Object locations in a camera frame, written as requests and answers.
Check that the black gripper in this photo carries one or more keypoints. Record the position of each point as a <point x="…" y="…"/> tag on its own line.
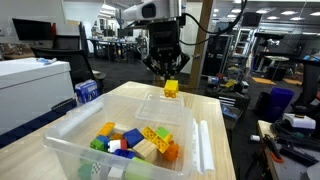
<point x="165" y="40"/>

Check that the yellow toy brick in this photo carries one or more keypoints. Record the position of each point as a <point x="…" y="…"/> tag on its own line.
<point x="171" y="89"/>

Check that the green toy block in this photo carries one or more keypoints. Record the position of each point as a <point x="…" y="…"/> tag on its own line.
<point x="86" y="170"/>
<point x="163" y="132"/>

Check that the yellow studded block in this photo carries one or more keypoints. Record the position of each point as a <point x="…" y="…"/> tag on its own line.
<point x="161" y="144"/>
<point x="149" y="133"/>

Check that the blue toy block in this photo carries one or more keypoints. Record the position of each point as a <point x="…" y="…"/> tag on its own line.
<point x="133" y="136"/>

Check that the orange toy block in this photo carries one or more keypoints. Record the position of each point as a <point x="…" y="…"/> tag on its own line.
<point x="171" y="152"/>

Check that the brown-orange block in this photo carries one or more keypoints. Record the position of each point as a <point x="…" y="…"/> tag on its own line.
<point x="116" y="136"/>

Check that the plain wooden block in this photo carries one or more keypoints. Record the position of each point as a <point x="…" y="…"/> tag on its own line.
<point x="145" y="150"/>

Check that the orange-yellow toy block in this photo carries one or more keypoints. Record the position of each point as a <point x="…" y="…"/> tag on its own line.
<point x="106" y="128"/>

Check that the white and red block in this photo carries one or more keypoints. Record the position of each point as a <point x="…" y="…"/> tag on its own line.
<point x="116" y="145"/>

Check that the small blue block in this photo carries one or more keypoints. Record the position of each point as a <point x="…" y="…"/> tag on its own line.
<point x="104" y="139"/>

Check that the blue studded flat block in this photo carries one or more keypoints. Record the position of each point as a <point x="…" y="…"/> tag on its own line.
<point x="124" y="153"/>

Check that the small green block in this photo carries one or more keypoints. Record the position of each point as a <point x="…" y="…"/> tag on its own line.
<point x="96" y="144"/>

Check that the light green block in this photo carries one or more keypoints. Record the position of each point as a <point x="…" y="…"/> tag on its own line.
<point x="138" y="170"/>

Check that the white toy block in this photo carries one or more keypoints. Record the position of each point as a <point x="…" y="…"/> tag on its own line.
<point x="115" y="174"/>

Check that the clear plastic storage box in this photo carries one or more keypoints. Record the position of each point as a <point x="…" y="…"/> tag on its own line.
<point x="66" y="133"/>

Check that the white checkered block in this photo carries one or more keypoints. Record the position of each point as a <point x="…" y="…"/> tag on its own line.
<point x="96" y="168"/>

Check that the wooden pillar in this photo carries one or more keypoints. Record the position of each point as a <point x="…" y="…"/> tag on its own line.
<point x="200" y="40"/>

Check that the black cluttered cart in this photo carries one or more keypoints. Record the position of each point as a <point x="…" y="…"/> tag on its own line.
<point x="230" y="88"/>

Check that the blue and white packet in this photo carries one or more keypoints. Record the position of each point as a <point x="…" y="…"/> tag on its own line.
<point x="86" y="90"/>

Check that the black office chair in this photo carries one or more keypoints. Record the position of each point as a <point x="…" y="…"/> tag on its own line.
<point x="73" y="63"/>

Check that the black bag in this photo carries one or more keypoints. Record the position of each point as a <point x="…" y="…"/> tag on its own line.
<point x="261" y="105"/>

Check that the small white cylinder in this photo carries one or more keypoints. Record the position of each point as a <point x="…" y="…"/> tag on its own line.
<point x="255" y="138"/>

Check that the blue plastic bin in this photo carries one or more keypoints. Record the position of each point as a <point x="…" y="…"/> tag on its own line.
<point x="280" y="100"/>

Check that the blue and white item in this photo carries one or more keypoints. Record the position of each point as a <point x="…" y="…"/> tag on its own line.
<point x="46" y="60"/>

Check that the wooden side table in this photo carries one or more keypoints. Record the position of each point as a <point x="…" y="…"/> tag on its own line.
<point x="266" y="150"/>

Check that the white electronic device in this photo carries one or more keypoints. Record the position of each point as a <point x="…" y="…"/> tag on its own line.
<point x="299" y="120"/>

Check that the white cabinet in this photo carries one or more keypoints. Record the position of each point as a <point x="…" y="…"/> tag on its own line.
<point x="30" y="90"/>

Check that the black monitor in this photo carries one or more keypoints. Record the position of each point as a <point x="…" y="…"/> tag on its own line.
<point x="31" y="29"/>

